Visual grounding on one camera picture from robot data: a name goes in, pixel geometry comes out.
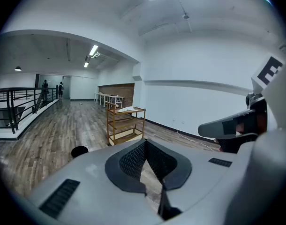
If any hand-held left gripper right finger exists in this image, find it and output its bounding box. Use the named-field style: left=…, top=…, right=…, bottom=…
left=145, top=138, right=239, bottom=220

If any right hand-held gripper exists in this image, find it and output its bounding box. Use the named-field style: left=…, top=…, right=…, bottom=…
left=198, top=52, right=286, bottom=153

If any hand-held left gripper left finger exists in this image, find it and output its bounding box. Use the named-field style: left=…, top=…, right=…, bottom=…
left=28, top=138, right=162, bottom=225

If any black round bin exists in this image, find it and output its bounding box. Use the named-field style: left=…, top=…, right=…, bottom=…
left=71, top=146, right=90, bottom=159

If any wooden trolley cart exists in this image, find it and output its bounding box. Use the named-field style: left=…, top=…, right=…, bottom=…
left=106, top=103, right=147, bottom=146

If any white table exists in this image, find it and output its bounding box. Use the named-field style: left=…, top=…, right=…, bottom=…
left=94, top=92, right=105, bottom=104
left=99, top=93, right=112, bottom=106
left=105, top=95, right=125, bottom=109

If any black metal railing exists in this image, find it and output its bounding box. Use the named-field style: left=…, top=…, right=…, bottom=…
left=0, top=85, right=60, bottom=135

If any white floor cable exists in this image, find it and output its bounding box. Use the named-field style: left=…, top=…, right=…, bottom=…
left=176, top=128, right=215, bottom=152

